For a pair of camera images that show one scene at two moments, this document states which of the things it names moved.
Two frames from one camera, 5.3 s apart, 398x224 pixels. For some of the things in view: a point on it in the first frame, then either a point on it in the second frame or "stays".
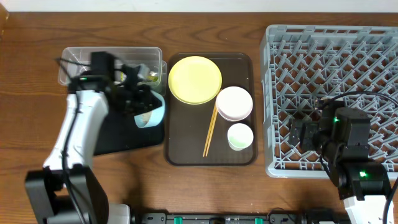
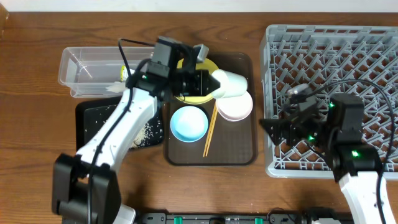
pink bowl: x=234 y=103 stays
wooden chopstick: x=211 y=132 stays
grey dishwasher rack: x=301 y=65 stays
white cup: x=239 y=136 to x=231 y=84
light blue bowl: x=153 y=117 to x=189 y=124
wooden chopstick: x=210 y=129 stays
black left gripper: x=140 y=101 to x=199 y=83
